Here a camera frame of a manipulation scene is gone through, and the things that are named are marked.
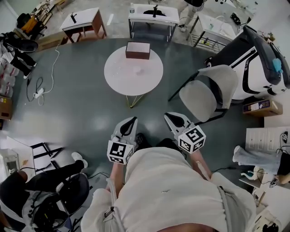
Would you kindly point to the white and black machine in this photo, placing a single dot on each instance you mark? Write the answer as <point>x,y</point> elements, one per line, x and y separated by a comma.
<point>253,61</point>

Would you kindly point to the black faucet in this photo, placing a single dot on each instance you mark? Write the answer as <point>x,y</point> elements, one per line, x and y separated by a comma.
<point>155,11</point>
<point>73,17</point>

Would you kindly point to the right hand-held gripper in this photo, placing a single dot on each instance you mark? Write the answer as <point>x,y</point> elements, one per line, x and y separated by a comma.
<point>192,138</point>

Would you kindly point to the person's white shirt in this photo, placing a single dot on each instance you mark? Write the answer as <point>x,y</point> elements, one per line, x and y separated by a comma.
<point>167,194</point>

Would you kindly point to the grey cushioned chair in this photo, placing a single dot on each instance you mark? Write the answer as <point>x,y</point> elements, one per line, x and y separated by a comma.
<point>199,97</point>

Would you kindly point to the blue cloth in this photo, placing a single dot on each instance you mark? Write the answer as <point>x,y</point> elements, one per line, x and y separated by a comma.
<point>278,65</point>

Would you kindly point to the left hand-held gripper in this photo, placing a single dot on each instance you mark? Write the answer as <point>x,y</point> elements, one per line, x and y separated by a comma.
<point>119,151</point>

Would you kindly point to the brown cardboard box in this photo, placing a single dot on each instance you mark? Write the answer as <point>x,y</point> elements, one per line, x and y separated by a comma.
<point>262,107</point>
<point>5,107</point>

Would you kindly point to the white sink stand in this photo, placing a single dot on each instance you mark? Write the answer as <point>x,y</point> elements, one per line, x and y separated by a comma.
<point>154,19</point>

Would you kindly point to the person's right forearm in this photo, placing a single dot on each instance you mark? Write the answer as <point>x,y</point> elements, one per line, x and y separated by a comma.
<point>201,164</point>

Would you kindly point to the round white side table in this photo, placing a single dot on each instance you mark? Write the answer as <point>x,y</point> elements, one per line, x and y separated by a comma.
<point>133,82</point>

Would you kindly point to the black chair with yellow cloth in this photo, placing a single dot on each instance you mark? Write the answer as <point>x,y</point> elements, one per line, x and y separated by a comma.
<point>31,23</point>

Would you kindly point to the brown wooden box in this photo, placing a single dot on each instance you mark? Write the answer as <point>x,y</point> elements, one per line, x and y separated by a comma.
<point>138,51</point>

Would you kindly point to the white power strip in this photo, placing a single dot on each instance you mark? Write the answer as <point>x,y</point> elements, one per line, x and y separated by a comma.
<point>39,92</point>

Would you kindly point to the person's black shoe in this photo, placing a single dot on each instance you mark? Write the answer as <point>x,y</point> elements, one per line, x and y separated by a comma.
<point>168,143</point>
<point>141,141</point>

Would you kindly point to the white desk with black frame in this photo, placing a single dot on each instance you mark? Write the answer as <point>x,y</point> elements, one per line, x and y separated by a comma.
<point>20,149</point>

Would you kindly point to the black office chair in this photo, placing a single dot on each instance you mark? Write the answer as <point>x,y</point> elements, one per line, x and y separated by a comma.
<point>75,192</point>

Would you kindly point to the person's left forearm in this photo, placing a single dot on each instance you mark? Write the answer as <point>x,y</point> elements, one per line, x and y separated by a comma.
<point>118,174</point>

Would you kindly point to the white drawer cabinet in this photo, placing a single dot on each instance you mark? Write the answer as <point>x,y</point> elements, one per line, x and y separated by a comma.
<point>262,138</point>

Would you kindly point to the white top brown vanity table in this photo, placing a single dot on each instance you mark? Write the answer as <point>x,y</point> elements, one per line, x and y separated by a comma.
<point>83,20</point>

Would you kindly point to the stack of packets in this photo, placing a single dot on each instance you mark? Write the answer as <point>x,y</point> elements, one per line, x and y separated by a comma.
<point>6,77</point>

